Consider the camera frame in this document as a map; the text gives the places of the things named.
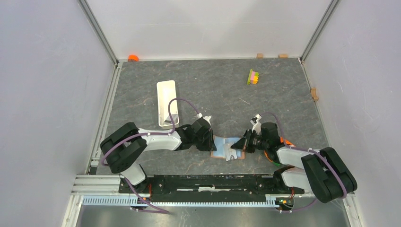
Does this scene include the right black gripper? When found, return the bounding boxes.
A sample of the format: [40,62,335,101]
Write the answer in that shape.
[231,129,269,154]

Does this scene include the brown leather card holder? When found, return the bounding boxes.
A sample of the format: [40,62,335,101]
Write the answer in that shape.
[210,136,245,161]

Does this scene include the white rectangular tray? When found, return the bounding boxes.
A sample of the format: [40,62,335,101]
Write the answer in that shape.
[157,80,179,130]

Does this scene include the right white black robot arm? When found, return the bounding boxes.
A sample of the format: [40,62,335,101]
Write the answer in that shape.
[231,122,357,203]

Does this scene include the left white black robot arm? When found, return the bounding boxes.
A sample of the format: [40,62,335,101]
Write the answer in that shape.
[100,116,217,174]

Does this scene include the orange horseshoe toy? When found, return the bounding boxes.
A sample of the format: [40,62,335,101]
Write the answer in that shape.
[263,137,295,164]

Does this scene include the colourful toy brick stack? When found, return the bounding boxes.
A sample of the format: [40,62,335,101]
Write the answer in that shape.
[247,69,260,85]

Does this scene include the curved wooden piece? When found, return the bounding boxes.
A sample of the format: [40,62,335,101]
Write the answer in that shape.
[310,87,319,102]

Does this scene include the orange round cap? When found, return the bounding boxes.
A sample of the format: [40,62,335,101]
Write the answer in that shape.
[127,54,139,62]

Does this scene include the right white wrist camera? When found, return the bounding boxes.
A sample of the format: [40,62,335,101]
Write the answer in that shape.
[250,114,262,135]

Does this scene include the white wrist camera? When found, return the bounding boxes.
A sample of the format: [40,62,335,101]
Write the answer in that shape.
[250,114,262,135]
[196,113,212,128]

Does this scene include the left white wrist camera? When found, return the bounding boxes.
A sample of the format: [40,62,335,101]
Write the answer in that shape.
[196,113,212,128]

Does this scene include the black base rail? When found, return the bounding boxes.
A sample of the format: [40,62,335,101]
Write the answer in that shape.
[134,174,305,202]

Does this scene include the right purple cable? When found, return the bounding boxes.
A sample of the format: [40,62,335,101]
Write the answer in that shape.
[260,112,348,214]

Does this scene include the purple cable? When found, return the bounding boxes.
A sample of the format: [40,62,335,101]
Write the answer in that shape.
[100,98,203,215]
[260,112,348,214]

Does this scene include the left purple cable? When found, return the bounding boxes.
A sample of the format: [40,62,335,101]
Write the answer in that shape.
[100,98,203,215]

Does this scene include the blue-white cable duct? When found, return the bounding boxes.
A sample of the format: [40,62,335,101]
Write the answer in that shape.
[82,195,279,208]

